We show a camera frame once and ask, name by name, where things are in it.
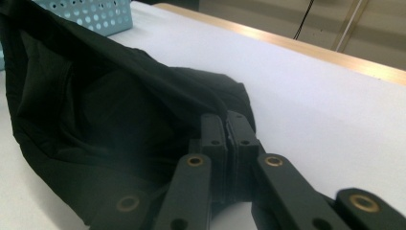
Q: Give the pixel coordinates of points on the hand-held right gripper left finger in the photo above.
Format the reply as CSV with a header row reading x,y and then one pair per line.
x,y
217,134

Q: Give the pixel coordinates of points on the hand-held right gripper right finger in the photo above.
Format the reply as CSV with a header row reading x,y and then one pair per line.
x,y
244,137

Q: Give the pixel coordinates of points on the black pants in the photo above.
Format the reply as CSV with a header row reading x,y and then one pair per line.
x,y
95,111

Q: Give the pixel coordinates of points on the light blue perforated plastic basket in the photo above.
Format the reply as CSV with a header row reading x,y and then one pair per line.
x,y
102,16

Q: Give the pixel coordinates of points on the white table sheet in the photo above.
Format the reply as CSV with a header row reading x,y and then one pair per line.
x,y
319,111

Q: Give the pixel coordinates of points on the wooden table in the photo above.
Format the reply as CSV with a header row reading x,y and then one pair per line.
x,y
319,52

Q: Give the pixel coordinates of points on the vertical metal wall strip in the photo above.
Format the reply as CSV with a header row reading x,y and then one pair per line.
x,y
349,24

